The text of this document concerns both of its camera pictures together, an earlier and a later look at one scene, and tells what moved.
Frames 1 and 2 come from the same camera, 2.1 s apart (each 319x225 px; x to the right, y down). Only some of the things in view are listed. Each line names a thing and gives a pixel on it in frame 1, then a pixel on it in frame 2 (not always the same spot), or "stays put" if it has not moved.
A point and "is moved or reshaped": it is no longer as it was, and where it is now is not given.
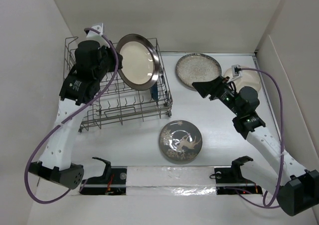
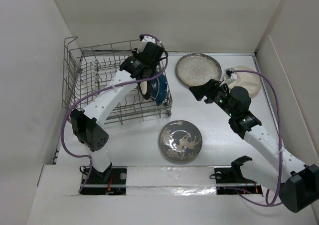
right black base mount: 231,181 stays put
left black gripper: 109,52 → 135,55
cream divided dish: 247,78 stays put
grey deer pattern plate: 180,140 stays put
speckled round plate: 194,68 stays put
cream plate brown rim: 141,64 is moved or reshaped
